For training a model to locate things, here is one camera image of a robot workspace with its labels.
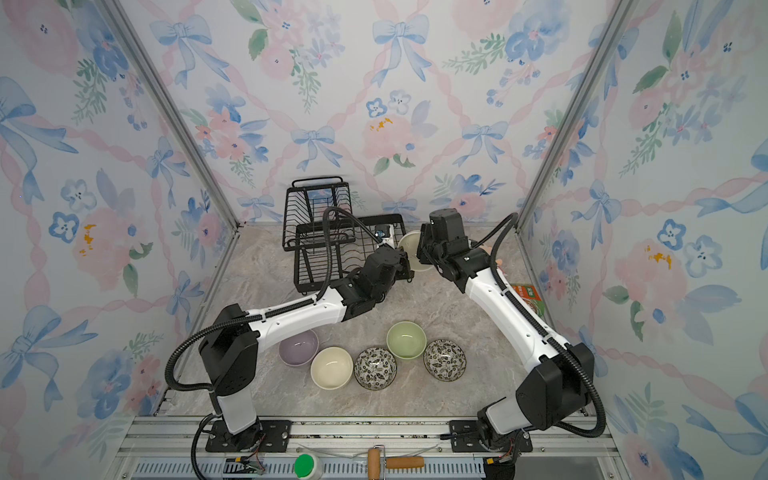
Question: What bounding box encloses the wooden handled tool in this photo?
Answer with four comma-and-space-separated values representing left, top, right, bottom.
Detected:
366, 446, 426, 480

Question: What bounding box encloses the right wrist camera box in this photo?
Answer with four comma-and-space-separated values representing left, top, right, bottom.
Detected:
429, 208, 469, 248

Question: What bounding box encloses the cream white bowl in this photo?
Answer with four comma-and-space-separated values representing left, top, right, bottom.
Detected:
310, 346, 354, 391

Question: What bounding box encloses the black wire dish rack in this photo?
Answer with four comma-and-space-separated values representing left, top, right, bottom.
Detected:
282, 176, 406, 295

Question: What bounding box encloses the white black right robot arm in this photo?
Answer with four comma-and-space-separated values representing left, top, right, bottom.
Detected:
417, 223, 607, 449

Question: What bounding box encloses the right black floral bowl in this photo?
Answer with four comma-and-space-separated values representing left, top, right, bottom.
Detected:
422, 339, 467, 383

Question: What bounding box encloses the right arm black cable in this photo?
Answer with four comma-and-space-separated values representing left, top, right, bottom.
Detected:
473, 212, 607, 439

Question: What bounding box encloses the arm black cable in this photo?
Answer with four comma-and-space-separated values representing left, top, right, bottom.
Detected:
163, 206, 385, 394
473, 212, 607, 439

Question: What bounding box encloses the light green bowl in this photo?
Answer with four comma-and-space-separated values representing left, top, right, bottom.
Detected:
386, 321, 427, 360

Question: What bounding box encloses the black floral bowl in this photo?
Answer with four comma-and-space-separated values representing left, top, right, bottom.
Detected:
353, 347, 397, 391
422, 339, 467, 383

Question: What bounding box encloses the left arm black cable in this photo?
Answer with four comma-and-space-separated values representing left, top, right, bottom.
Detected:
163, 206, 385, 394

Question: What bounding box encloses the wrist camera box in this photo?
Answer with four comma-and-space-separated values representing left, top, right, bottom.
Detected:
429, 208, 469, 248
361, 245, 408, 286

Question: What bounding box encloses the lavender bowl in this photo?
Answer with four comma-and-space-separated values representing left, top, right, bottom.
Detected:
278, 329, 320, 367

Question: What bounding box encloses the cream speckled bowl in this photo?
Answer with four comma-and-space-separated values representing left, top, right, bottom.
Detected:
398, 230, 433, 273

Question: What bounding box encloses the left black floral bowl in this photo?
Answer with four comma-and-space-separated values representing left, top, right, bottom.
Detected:
353, 347, 397, 391

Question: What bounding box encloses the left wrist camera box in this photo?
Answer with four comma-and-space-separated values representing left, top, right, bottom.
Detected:
361, 245, 408, 286

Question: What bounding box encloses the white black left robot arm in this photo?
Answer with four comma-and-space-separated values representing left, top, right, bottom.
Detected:
198, 248, 413, 435

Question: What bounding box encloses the green round button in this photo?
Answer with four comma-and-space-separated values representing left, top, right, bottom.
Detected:
293, 453, 324, 480

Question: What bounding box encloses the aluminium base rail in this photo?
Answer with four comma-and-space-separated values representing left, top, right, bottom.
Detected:
106, 416, 629, 479

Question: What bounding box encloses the green red soup packet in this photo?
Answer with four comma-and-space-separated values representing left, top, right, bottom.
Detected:
512, 284, 546, 318

